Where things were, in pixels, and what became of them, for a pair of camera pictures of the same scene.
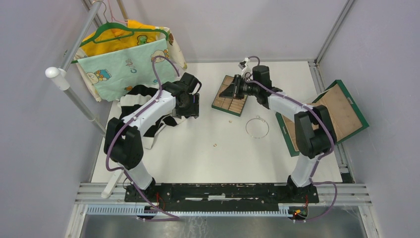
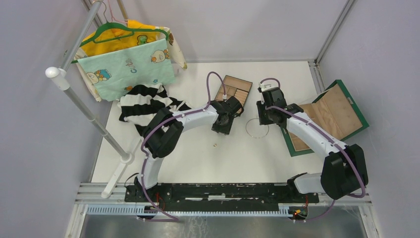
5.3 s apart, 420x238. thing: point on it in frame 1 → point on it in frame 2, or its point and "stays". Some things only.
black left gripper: x=193 y=111 → x=225 y=130
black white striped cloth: x=135 y=98 stays
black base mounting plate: x=222 y=195 stays
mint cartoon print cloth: x=113 y=71 stays
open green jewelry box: x=346 y=118 stays
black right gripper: x=234 y=89 → x=262 y=120
